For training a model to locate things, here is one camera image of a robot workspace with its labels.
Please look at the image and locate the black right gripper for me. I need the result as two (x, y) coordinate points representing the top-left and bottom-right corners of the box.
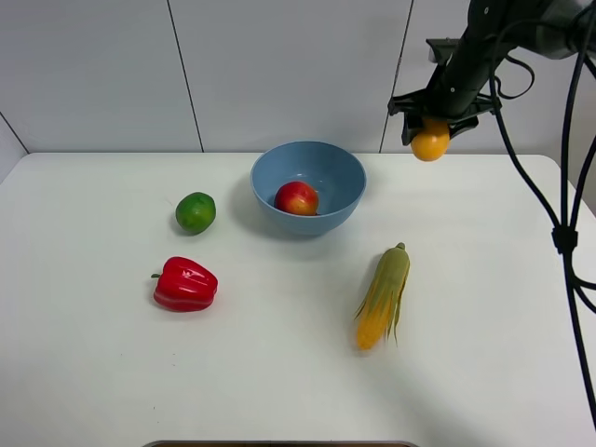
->
(387, 90), (502, 144)

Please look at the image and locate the yellow mango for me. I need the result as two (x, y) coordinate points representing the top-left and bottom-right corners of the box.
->
(411, 119), (451, 162)

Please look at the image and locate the red pomegranate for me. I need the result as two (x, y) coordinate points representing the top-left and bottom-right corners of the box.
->
(274, 181), (319, 216)

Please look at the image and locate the green lime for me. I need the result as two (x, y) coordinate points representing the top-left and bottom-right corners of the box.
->
(175, 192), (216, 235)

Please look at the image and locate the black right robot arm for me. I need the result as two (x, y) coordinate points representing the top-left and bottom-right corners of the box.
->
(388, 1), (589, 145)

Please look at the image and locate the blue bowl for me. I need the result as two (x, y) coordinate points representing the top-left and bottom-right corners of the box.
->
(250, 141), (367, 237)

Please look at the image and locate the corn cob with green husk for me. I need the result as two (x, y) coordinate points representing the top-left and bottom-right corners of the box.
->
(355, 242), (411, 351)

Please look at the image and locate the red bell pepper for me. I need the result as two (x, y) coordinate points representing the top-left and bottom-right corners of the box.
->
(151, 256), (218, 312)

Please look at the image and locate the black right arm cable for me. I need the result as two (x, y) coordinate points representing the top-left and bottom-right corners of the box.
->
(486, 8), (596, 434)

